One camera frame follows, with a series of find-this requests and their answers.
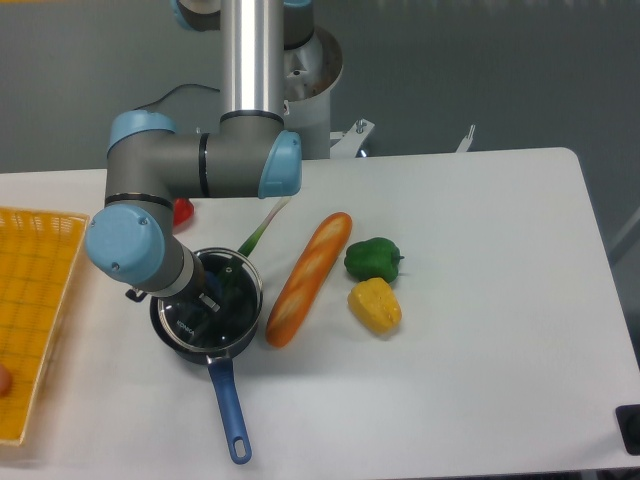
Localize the black device at table edge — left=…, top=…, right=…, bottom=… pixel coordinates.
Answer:
left=615, top=404, right=640, bottom=456

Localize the green spring onion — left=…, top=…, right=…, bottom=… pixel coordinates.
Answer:
left=204, top=196, right=291, bottom=309

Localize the yellow bell pepper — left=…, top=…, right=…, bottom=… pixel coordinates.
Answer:
left=347, top=277, right=402, bottom=335

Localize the yellow woven basket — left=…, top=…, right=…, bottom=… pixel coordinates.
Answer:
left=1, top=207, right=89, bottom=446

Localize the white base bracket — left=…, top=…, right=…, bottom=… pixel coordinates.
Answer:
left=327, top=118, right=476, bottom=160

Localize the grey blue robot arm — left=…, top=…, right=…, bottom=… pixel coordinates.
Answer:
left=85, top=1, right=302, bottom=309

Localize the glass pot lid blue knob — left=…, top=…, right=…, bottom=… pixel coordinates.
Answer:
left=150, top=247, right=263, bottom=355

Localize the red bell pepper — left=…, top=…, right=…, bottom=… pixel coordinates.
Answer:
left=173, top=198, right=195, bottom=227

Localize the dark pot blue handle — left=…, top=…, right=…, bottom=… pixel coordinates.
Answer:
left=148, top=247, right=265, bottom=465

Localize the orange baguette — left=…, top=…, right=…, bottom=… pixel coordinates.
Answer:
left=265, top=212, right=353, bottom=348

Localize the green bell pepper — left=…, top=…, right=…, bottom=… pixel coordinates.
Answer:
left=344, top=237, right=403, bottom=283

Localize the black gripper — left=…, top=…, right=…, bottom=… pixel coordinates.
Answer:
left=125, top=254, right=220, bottom=312

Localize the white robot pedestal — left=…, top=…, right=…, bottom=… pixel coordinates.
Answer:
left=284, top=26, right=343, bottom=160

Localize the black cable on floor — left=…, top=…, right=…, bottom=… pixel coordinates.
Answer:
left=134, top=83, right=222, bottom=110

